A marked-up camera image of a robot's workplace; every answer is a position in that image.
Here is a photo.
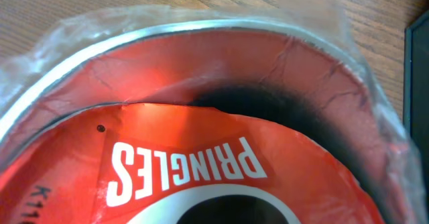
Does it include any red Pringles can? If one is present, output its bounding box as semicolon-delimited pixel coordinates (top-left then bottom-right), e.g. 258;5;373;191
1;5;428;223

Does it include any dark green gift box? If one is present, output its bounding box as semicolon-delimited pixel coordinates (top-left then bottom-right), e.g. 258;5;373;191
403;12;428;188

